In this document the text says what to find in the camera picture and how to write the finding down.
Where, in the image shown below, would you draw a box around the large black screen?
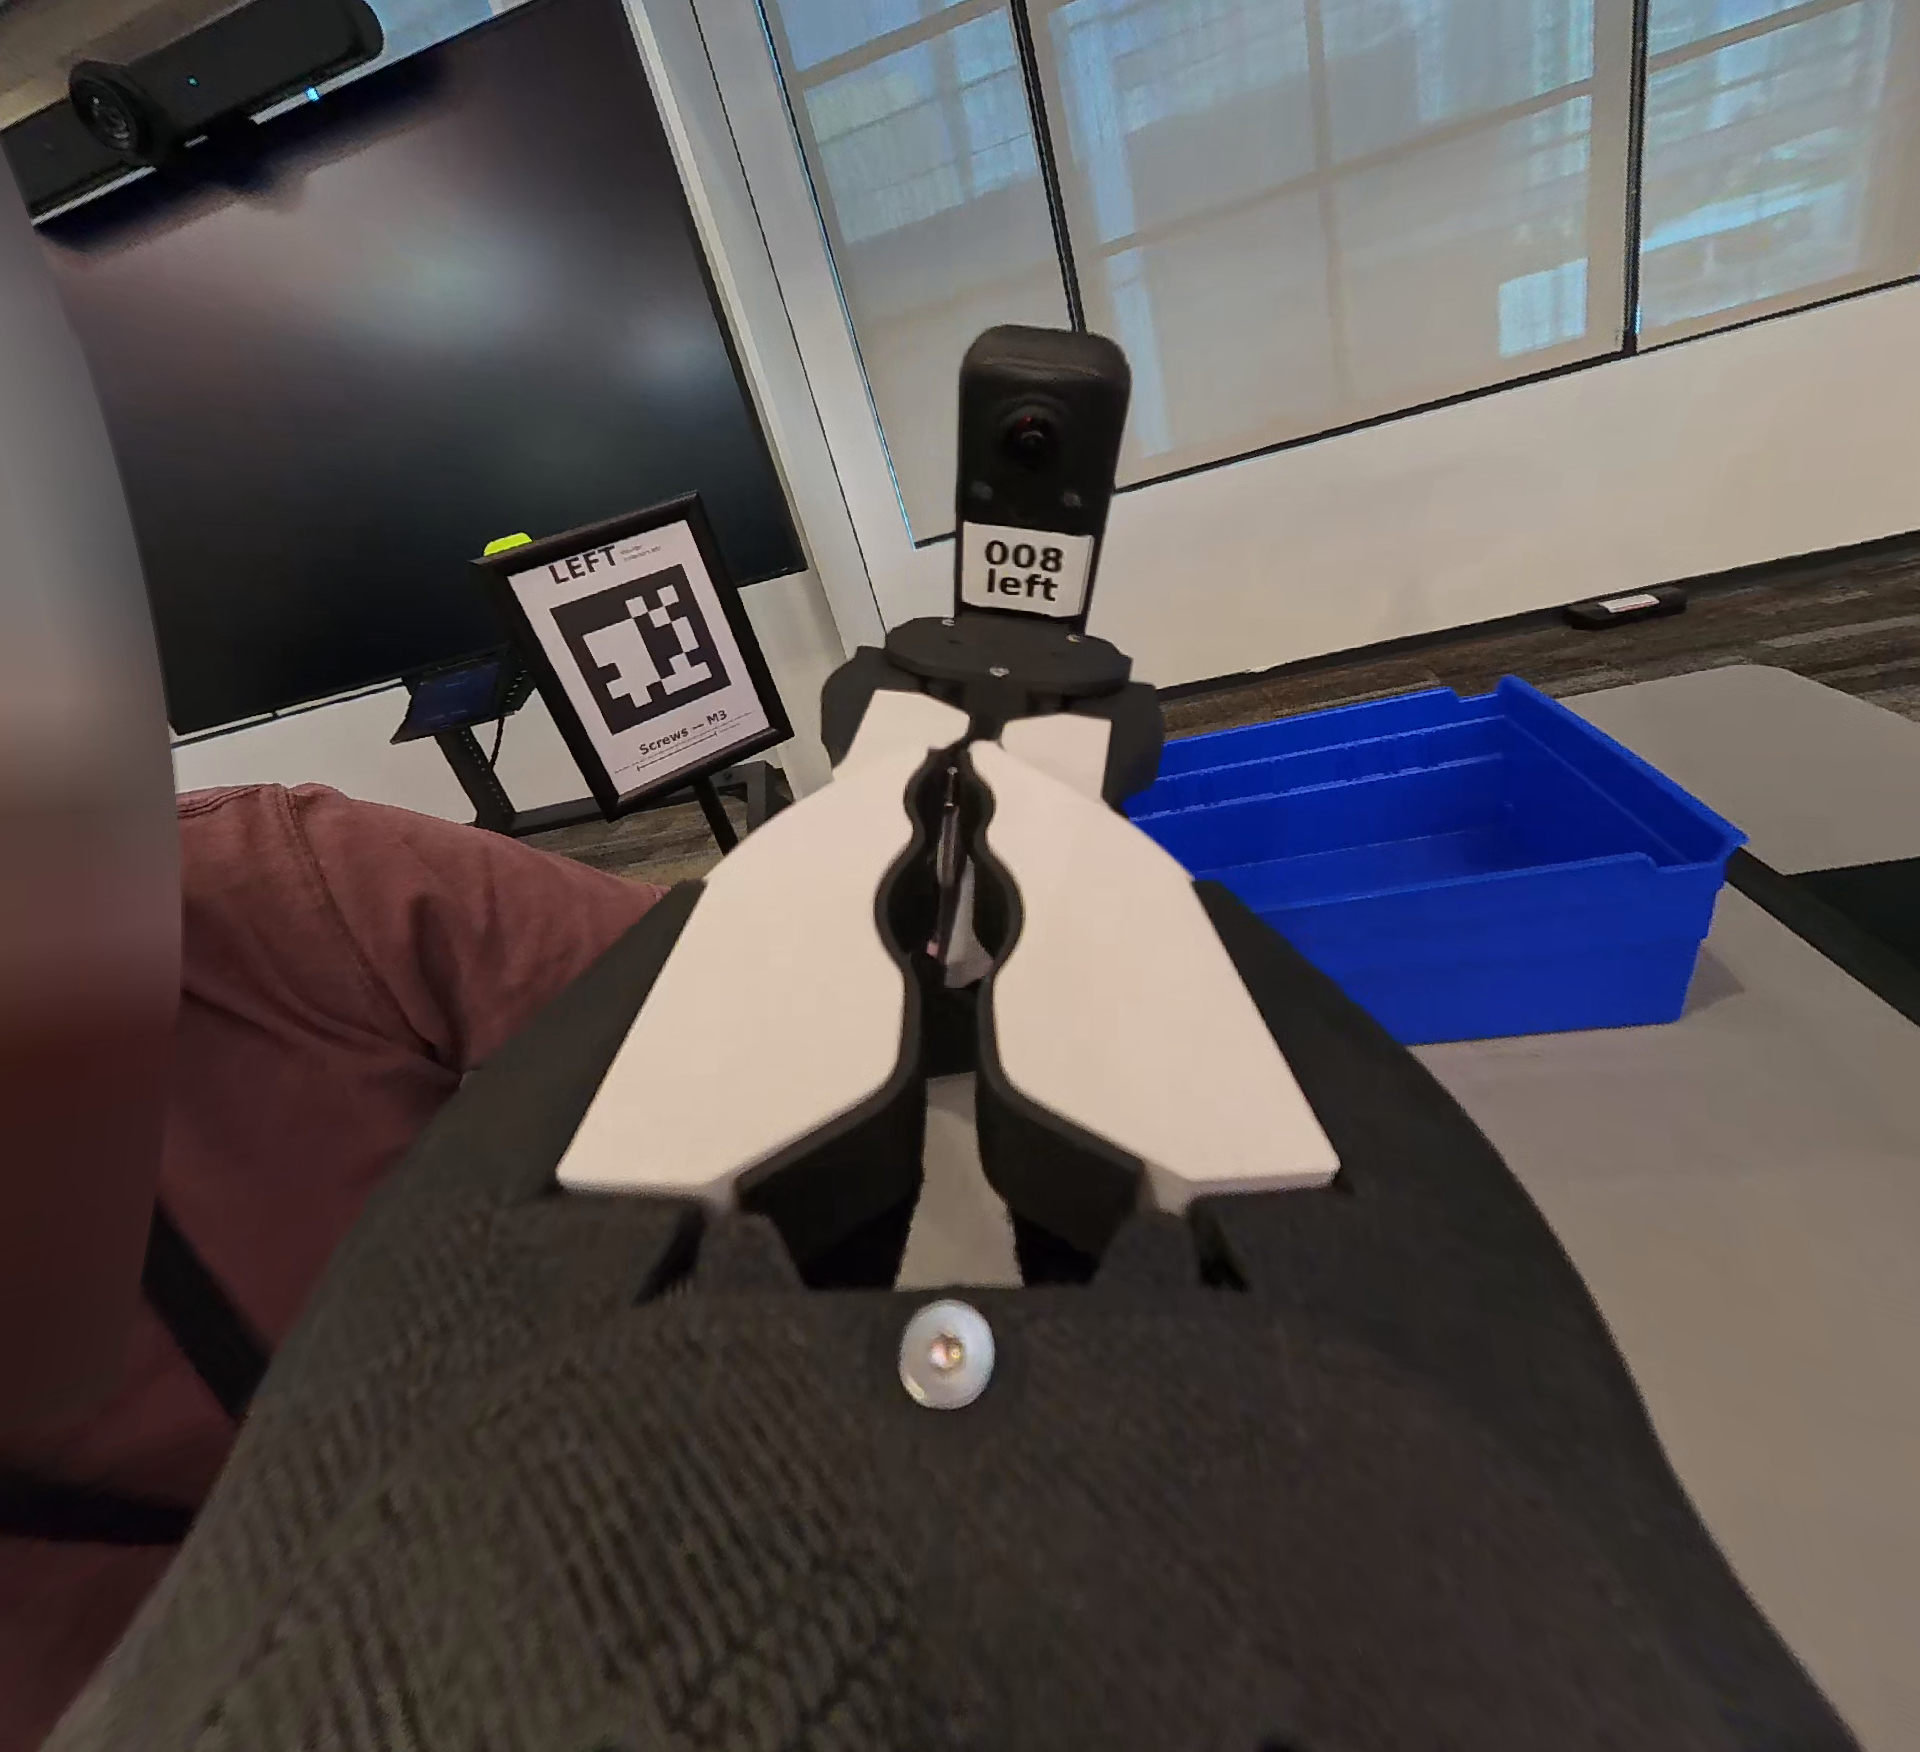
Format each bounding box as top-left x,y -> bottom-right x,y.
0,0 -> 811,740

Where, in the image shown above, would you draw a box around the long metal bolt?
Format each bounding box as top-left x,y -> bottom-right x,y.
928,764 -> 977,990

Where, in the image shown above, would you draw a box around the window with white blinds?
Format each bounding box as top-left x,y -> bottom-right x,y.
713,0 -> 1920,547

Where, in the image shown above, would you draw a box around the black framed marker sign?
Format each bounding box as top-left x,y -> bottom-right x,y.
470,492 -> 798,819

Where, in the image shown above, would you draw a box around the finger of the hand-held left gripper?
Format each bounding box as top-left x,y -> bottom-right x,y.
993,715 -> 1124,819
843,690 -> 977,797

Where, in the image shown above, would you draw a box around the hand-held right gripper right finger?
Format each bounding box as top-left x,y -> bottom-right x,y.
959,732 -> 1339,1286

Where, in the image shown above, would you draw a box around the small tablet on stand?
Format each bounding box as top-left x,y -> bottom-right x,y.
389,649 -> 527,831

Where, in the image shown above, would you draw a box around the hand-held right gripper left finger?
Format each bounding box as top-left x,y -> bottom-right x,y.
555,736 -> 957,1286

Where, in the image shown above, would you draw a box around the black video bar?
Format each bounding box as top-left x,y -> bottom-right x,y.
67,0 -> 385,162

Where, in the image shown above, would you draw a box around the blue plastic bin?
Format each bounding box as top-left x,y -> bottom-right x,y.
1117,676 -> 1747,1046

